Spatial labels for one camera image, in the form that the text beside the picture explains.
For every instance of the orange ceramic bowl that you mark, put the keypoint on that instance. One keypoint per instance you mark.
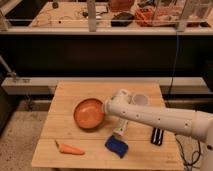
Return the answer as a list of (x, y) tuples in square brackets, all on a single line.
[(88, 113)]

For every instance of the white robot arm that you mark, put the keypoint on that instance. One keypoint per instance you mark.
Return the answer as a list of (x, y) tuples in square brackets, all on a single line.
[(191, 123)]

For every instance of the white plastic bottle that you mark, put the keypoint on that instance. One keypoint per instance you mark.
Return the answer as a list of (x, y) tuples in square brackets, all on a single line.
[(120, 127)]

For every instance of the blue sponge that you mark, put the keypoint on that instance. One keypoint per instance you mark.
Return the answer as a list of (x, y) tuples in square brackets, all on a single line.
[(116, 146)]

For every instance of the black pouch on bench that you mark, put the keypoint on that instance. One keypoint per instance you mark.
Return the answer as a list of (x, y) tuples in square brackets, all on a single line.
[(122, 19)]

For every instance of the black rectangular remote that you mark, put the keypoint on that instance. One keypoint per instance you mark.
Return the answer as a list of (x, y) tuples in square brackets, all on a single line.
[(157, 136)]

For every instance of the orange toy carrot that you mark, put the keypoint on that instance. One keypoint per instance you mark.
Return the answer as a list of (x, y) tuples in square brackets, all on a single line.
[(67, 149)]

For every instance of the orange crate on bench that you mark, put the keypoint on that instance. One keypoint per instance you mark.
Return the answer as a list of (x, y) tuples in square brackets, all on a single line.
[(153, 17)]

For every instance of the grey metal post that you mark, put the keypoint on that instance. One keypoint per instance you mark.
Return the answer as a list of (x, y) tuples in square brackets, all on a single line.
[(91, 15)]

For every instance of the metal clamp bracket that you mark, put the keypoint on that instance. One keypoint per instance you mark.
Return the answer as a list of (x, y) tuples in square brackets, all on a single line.
[(17, 79)]

